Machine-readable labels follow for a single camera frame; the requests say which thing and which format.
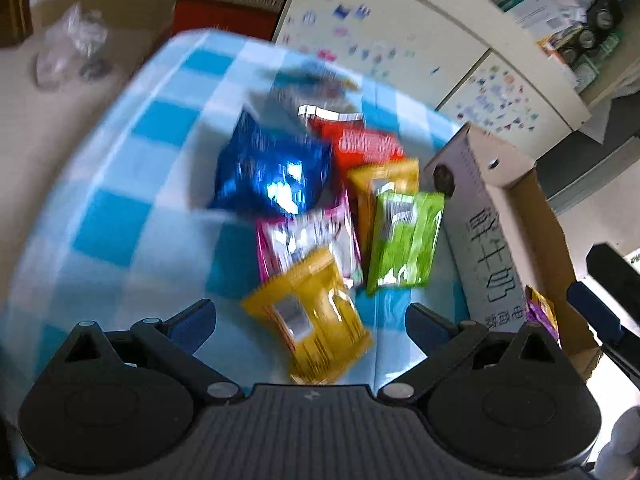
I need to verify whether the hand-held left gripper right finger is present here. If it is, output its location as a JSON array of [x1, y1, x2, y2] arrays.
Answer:
[[377, 302, 567, 404]]

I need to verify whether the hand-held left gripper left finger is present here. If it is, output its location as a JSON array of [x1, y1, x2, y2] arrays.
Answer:
[[64, 299, 244, 404]]

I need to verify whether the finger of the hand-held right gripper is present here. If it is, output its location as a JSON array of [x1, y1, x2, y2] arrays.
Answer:
[[566, 281, 640, 367], [586, 242, 640, 297]]

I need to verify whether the yellow snack packet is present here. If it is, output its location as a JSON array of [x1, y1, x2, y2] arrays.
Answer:
[[240, 247, 375, 386]]

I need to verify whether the cardboard box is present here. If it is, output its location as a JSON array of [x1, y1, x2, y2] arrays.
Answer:
[[424, 122, 606, 381]]

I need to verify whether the red noodle snack packet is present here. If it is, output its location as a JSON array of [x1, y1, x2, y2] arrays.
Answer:
[[307, 115, 406, 186]]

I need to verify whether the purple snack packet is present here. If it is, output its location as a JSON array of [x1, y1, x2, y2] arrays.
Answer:
[[525, 285, 560, 341]]

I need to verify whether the green snack packet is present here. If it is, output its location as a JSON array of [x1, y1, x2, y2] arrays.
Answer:
[[366, 190, 446, 297]]

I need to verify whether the pink snack packet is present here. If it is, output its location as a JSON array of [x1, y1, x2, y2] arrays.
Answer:
[[256, 192, 365, 291]]

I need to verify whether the orange snack packet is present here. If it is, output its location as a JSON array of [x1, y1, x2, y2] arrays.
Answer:
[[347, 157, 421, 261]]

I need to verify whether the shiny blue snack packet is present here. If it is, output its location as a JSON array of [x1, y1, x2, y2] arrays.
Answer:
[[207, 107, 333, 218]]

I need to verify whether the green patterned box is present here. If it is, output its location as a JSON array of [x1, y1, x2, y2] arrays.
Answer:
[[572, 30, 626, 93]]

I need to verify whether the black toaster oven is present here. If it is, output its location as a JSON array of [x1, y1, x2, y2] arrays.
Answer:
[[555, 0, 626, 68]]

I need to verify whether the silver snack packet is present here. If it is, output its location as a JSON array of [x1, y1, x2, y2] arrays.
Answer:
[[265, 60, 363, 123]]

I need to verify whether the white barcode box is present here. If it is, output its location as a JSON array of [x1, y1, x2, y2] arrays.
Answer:
[[517, 0, 587, 36]]

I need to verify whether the white cabinet with stickers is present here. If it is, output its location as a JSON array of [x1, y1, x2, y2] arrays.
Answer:
[[272, 0, 593, 161]]

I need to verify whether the clear plastic bag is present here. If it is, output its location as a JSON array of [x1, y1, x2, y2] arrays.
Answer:
[[35, 2, 111, 92]]

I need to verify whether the red box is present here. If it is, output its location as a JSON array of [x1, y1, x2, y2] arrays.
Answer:
[[172, 0, 292, 43]]

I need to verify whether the brown wooden furniture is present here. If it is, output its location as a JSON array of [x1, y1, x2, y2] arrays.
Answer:
[[0, 0, 34, 48]]

